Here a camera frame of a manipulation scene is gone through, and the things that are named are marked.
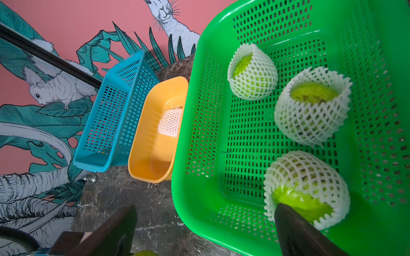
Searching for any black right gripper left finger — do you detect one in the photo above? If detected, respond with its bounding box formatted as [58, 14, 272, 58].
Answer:
[49, 205, 137, 256]

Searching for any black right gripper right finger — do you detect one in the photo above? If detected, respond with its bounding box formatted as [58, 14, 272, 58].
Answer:
[274, 203, 347, 256]

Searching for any green custard apple front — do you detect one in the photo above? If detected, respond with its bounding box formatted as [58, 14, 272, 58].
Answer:
[272, 185, 334, 224]

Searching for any green custard apple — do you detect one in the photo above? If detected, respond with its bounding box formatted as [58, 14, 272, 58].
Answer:
[132, 250, 159, 256]
[272, 185, 334, 224]
[233, 54, 253, 77]
[290, 82, 338, 105]

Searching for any green custard apple back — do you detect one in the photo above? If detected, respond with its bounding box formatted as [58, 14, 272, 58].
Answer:
[132, 250, 159, 256]

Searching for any white foam net sleeve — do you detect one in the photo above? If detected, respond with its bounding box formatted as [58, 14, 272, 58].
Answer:
[263, 150, 351, 230]

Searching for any yellow plastic tub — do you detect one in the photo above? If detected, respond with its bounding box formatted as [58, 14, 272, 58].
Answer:
[128, 76, 189, 183]

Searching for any teal plastic basket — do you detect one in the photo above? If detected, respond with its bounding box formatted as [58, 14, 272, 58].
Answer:
[73, 50, 159, 172]

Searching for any white foam net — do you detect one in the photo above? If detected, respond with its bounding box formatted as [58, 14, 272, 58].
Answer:
[227, 44, 278, 101]
[274, 66, 353, 147]
[158, 108, 183, 138]

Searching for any bright green plastic basket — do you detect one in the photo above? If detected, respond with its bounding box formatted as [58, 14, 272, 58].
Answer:
[171, 1, 410, 256]

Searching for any white foam net in tub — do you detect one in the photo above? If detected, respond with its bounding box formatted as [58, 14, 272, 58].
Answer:
[158, 108, 183, 138]

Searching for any black left frame post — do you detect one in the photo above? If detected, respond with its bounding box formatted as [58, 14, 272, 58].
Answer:
[1, 24, 101, 89]

